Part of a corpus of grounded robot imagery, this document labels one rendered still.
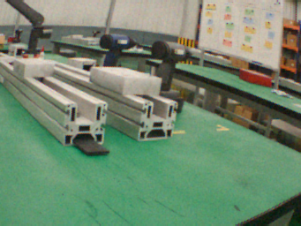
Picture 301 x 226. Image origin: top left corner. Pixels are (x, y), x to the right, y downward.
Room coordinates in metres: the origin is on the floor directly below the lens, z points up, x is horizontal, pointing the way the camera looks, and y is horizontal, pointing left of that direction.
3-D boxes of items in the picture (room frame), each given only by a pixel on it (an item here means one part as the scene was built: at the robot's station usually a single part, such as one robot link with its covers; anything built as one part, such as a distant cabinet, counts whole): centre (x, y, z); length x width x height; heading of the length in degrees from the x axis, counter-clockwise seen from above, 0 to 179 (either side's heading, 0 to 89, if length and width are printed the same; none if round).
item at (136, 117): (1.08, 0.25, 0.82); 0.80 x 0.10 x 0.09; 42
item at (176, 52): (1.11, -0.05, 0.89); 0.20 x 0.08 x 0.22; 145
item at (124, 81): (0.90, 0.08, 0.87); 0.16 x 0.11 x 0.07; 42
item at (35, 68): (0.96, 0.39, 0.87); 0.16 x 0.11 x 0.07; 42
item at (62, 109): (0.96, 0.39, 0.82); 0.80 x 0.10 x 0.09; 42
